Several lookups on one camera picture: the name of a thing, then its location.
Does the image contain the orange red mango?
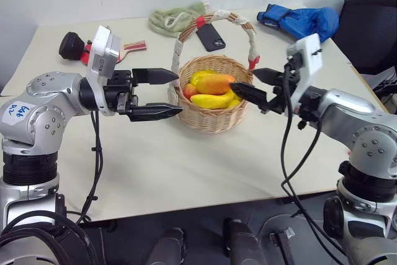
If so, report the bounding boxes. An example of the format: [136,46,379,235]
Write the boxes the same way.
[194,74,236,96]

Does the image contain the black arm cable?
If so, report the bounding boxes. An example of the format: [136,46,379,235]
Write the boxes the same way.
[280,63,347,265]
[66,110,104,225]

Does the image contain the yellow green fruit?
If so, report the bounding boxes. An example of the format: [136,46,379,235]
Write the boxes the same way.
[189,70,215,86]

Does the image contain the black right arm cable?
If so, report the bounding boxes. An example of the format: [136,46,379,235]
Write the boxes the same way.
[280,63,347,265]

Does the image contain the red peach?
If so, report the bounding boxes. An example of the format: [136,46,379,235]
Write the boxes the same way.
[182,83,200,101]

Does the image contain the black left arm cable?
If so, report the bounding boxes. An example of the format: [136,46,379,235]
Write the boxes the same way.
[66,110,104,225]

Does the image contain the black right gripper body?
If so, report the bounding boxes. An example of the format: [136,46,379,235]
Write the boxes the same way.
[259,66,299,115]

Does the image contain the black office chair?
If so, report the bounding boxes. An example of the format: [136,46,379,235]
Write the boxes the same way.
[331,0,397,76]

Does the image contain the black smartphone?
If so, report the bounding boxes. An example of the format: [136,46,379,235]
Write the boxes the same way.
[197,22,226,53]

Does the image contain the blue folded fabric bag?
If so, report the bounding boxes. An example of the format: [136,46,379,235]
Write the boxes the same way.
[256,3,340,44]

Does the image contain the red table tennis paddle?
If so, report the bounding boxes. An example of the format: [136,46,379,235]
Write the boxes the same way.
[81,39,147,66]

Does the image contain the wicker basket with handle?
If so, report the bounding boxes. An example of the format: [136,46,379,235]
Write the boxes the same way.
[167,9,261,135]

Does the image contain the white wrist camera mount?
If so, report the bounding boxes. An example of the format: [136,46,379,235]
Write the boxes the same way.
[285,32,323,111]
[84,25,122,116]

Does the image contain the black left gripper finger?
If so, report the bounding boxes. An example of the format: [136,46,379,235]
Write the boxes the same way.
[132,68,180,86]
[127,102,184,122]

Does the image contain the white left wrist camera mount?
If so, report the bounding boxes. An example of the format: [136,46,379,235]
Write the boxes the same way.
[84,25,122,116]

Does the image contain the yellow banana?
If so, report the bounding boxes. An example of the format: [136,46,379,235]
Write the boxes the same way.
[190,90,242,110]

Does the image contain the green knitted cloth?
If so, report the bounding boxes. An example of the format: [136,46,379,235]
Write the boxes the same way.
[148,0,212,38]

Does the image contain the dark rounded robot leg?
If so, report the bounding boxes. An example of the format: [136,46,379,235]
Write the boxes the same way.
[145,227,187,265]
[223,217,264,265]

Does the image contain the black round cap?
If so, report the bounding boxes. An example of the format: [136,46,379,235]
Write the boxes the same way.
[58,32,86,60]

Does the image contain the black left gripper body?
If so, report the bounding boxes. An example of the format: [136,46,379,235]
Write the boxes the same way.
[103,70,139,115]

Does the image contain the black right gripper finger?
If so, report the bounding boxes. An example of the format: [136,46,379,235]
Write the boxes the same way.
[230,81,269,107]
[252,68,287,87]

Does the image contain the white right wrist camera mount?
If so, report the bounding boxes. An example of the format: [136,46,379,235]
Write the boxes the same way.
[285,32,323,111]

